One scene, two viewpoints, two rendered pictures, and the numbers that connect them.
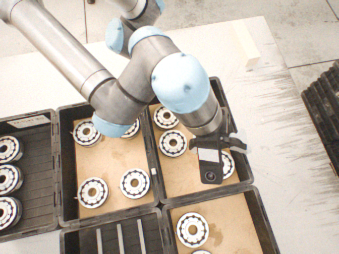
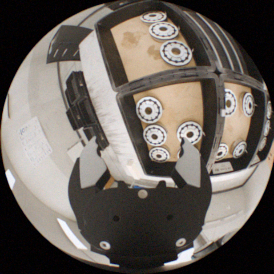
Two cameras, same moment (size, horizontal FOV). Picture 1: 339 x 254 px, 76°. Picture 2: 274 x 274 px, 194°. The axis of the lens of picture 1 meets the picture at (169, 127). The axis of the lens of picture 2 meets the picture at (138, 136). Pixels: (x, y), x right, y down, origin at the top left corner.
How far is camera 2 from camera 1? 0.49 m
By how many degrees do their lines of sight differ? 25
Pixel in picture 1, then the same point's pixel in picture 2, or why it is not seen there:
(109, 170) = (237, 118)
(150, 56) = not seen: outside the picture
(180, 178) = (187, 99)
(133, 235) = (223, 61)
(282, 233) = not seen: hidden behind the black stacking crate
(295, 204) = (107, 88)
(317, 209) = (99, 88)
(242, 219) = (130, 66)
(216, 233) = (153, 53)
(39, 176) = not seen: hidden behind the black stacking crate
